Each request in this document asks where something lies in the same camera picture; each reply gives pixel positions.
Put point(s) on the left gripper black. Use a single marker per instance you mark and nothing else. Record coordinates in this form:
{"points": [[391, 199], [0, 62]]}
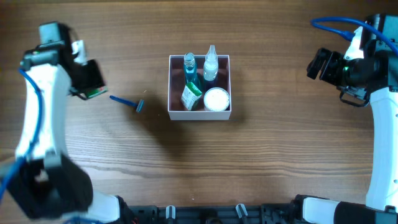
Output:
{"points": [[92, 78]]}

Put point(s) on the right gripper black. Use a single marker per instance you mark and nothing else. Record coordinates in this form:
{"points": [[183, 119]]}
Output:
{"points": [[328, 66]]}

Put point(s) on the green white soap box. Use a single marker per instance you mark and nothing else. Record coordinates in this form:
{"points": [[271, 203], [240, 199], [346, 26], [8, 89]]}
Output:
{"points": [[95, 92]]}

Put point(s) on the blue disposable razor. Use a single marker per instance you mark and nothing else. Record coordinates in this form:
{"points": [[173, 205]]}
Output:
{"points": [[138, 106]]}

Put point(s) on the teal mouthwash bottle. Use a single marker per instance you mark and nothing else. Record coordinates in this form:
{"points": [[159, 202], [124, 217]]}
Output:
{"points": [[190, 70]]}

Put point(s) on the clear spray bottle blue label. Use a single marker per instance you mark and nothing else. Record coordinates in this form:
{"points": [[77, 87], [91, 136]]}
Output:
{"points": [[210, 68]]}

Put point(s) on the cotton swab round container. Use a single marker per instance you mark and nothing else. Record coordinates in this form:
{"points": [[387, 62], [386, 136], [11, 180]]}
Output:
{"points": [[216, 99]]}

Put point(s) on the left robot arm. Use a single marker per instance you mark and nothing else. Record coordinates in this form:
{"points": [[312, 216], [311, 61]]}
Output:
{"points": [[43, 180]]}

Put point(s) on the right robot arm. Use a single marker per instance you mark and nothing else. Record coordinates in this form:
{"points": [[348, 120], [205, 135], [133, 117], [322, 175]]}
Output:
{"points": [[379, 40]]}

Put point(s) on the white box with pink interior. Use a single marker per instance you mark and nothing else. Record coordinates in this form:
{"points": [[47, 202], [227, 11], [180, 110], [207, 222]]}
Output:
{"points": [[176, 109]]}

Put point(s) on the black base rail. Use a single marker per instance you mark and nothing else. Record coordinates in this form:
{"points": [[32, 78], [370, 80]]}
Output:
{"points": [[241, 213]]}

